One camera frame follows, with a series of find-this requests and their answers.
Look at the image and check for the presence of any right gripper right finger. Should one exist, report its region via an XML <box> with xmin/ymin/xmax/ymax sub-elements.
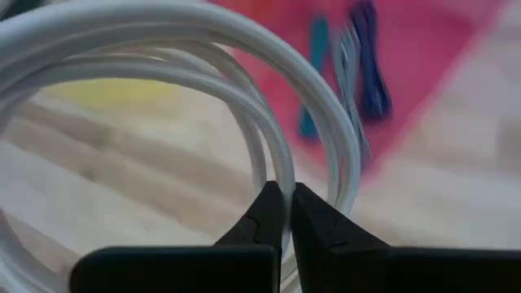
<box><xmin>291</xmin><ymin>181</ymin><xmax>521</xmax><ymax>293</ymax></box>

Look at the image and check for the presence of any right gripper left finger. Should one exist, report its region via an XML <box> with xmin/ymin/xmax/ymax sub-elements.
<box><xmin>68</xmin><ymin>181</ymin><xmax>286</xmax><ymax>293</ymax></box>

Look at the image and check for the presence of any purple braided USB cable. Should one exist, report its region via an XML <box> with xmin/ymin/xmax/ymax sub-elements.
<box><xmin>349</xmin><ymin>0</ymin><xmax>394</xmax><ymax>123</ymax></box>

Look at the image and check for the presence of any grey braided USB cable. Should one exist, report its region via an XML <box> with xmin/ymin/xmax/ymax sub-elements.
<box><xmin>330</xmin><ymin>28</ymin><xmax>371</xmax><ymax>164</ymax></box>

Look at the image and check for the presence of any teal-black braided USB cable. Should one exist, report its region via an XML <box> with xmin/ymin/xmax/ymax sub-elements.
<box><xmin>299</xmin><ymin>15</ymin><xmax>331</xmax><ymax>142</ymax></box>

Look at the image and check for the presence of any cream USB cable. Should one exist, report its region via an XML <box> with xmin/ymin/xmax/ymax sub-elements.
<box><xmin>0</xmin><ymin>0</ymin><xmax>363</xmax><ymax>293</ymax></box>

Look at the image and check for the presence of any yellow plastic bin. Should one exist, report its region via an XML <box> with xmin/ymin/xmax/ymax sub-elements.
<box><xmin>40</xmin><ymin>77</ymin><xmax>176</xmax><ymax>111</ymax></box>

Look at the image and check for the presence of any pink plastic bin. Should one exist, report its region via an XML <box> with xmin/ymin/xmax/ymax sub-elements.
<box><xmin>209</xmin><ymin>0</ymin><xmax>506</xmax><ymax>176</ymax></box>

